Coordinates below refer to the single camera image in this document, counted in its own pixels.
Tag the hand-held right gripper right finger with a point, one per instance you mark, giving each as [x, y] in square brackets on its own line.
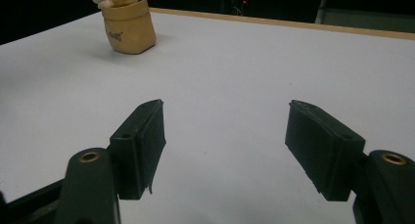
[323, 149]

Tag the white metal desk frame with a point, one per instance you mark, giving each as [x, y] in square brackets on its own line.
[321, 5]

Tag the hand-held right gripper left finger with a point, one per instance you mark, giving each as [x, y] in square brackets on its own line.
[140, 145]

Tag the tan pen holder with figurine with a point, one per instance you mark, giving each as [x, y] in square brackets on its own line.
[130, 25]

